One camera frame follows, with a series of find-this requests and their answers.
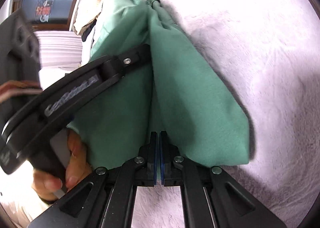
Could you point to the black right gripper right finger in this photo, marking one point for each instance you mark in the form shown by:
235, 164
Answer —
210, 196

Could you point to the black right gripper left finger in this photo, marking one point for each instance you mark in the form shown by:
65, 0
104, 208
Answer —
106, 197

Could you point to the green shirt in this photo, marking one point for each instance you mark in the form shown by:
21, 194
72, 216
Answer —
178, 92

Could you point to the left hand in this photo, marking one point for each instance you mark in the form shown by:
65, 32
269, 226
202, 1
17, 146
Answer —
45, 184

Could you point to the white radiator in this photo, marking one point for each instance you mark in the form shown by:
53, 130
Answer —
60, 49

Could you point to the lilac plush bed blanket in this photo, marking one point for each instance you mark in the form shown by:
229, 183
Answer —
268, 51

